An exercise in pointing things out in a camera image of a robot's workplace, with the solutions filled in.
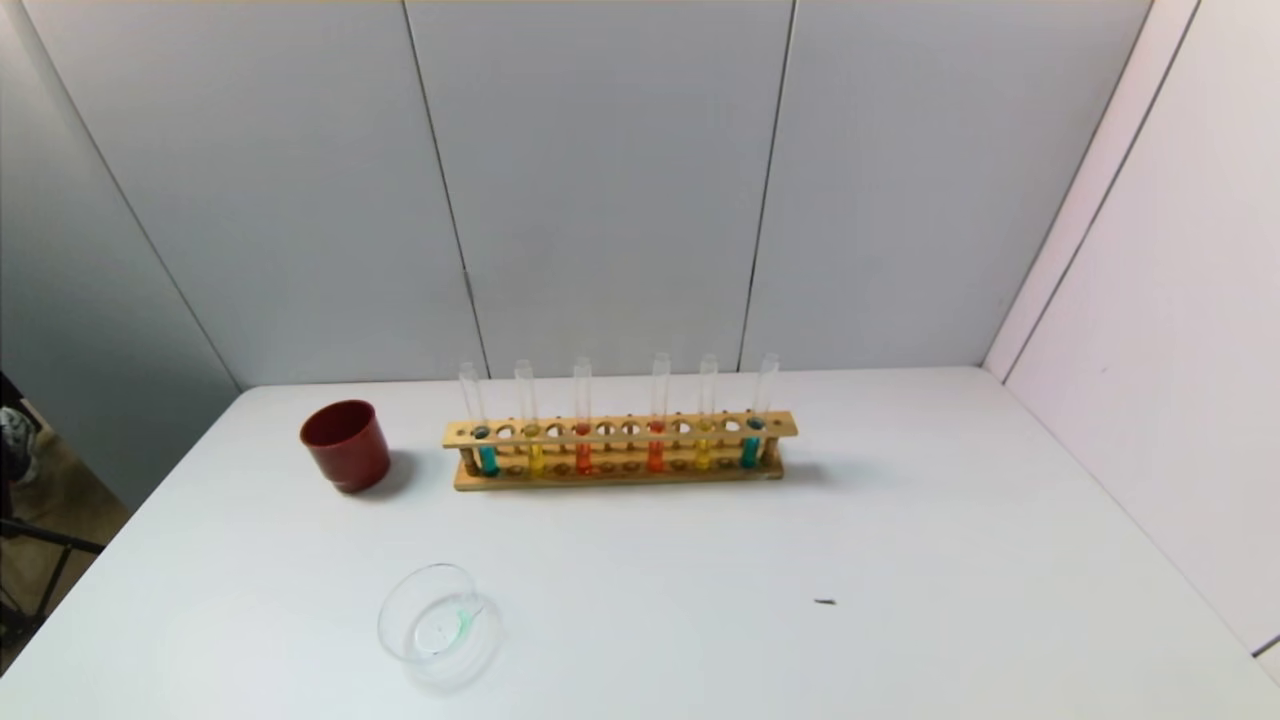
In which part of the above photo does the glass test tube yellow liquid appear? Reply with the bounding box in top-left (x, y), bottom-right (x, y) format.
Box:
top-left (693, 353), bottom-right (720, 472)
top-left (514, 359), bottom-right (548, 478)

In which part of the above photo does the glass test tube light-blue liquid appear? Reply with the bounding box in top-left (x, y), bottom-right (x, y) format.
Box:
top-left (458, 361), bottom-right (501, 478)

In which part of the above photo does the wooden test tube rack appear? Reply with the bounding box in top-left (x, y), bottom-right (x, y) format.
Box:
top-left (442, 410), bottom-right (800, 492)

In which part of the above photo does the glass test tube orange liquid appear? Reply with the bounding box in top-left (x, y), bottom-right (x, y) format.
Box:
top-left (572, 356), bottom-right (595, 477)
top-left (646, 352), bottom-right (672, 475)

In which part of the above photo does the glass test tube teal liquid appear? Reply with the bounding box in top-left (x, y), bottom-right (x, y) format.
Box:
top-left (738, 352), bottom-right (781, 471)

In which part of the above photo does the dark red plastic cup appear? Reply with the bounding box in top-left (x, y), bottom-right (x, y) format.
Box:
top-left (299, 399), bottom-right (393, 495)

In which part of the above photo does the clear glass dish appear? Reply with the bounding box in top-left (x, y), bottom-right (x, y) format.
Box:
top-left (376, 563), bottom-right (505, 693)

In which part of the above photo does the black tripod stand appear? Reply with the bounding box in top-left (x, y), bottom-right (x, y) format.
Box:
top-left (0, 515), bottom-right (107, 646)

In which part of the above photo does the dark shoe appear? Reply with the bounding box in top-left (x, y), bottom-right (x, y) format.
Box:
top-left (0, 372), bottom-right (43, 489)

